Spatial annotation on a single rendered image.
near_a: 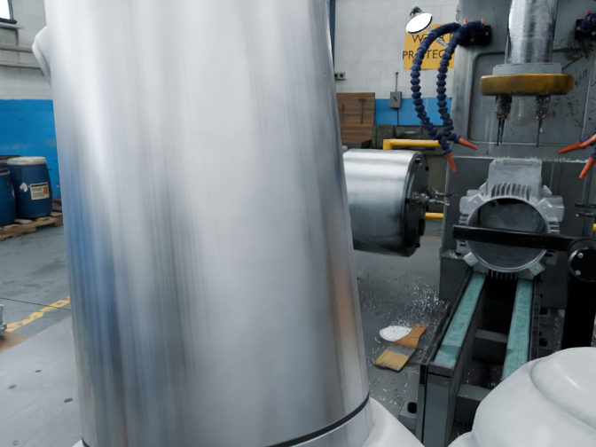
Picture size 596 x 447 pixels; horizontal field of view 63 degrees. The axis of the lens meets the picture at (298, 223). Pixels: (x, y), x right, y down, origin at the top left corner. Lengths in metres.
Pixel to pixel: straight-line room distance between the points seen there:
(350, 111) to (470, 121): 4.87
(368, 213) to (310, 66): 0.92
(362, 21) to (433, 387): 5.95
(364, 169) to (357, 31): 5.40
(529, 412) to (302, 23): 0.20
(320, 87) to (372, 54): 6.23
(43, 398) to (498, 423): 0.78
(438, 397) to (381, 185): 0.51
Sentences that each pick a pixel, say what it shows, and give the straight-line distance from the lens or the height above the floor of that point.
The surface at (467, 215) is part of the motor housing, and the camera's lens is 1.08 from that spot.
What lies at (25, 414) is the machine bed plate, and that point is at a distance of 0.91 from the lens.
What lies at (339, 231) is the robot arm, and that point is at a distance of 0.16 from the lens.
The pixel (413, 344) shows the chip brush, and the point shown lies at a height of 0.81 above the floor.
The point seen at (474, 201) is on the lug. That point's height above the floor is 1.08.
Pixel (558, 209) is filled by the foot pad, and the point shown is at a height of 1.07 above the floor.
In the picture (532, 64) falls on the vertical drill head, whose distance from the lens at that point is 1.11.
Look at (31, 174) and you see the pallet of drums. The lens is 5.66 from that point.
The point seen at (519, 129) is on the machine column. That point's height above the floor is 1.21.
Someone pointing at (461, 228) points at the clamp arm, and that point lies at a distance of 1.03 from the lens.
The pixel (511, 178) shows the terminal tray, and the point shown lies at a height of 1.12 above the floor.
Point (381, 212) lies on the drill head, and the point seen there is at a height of 1.04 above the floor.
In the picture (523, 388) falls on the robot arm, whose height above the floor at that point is 1.13.
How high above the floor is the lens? 1.26
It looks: 14 degrees down
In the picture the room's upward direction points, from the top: straight up
